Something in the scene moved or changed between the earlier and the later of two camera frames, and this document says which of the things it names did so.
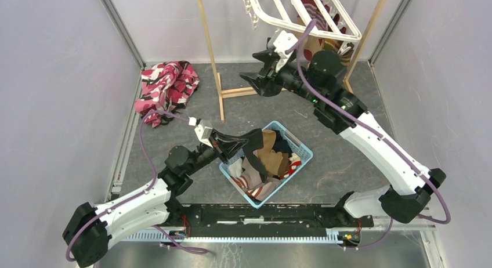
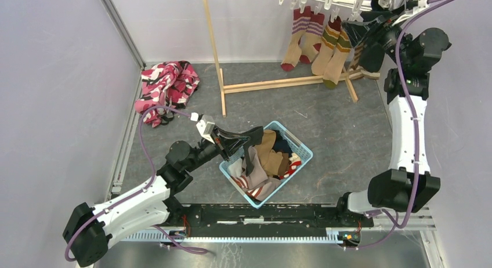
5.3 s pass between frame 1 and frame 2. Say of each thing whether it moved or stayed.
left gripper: stayed
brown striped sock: moved
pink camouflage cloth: stayed
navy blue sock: stayed
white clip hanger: moved
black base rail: stayed
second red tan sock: stayed
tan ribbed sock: stayed
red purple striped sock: moved
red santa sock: stayed
